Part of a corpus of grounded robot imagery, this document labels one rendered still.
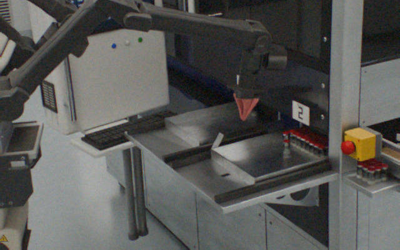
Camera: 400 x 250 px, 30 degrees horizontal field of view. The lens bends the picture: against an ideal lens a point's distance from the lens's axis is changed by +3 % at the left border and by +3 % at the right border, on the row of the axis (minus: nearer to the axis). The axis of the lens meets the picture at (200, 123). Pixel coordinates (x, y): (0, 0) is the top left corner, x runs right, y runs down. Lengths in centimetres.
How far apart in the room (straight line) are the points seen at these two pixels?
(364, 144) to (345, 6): 39
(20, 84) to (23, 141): 34
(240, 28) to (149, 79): 105
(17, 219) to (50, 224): 165
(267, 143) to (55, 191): 206
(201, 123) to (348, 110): 66
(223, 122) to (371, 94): 64
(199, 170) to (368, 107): 54
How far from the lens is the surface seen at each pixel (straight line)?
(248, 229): 287
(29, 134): 230
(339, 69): 217
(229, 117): 272
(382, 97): 228
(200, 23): 198
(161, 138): 257
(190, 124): 267
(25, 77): 195
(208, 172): 230
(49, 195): 428
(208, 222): 318
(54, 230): 392
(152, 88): 303
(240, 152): 242
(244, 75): 210
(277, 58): 212
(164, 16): 194
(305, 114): 234
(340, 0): 212
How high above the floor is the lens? 186
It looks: 22 degrees down
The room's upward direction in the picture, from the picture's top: 3 degrees counter-clockwise
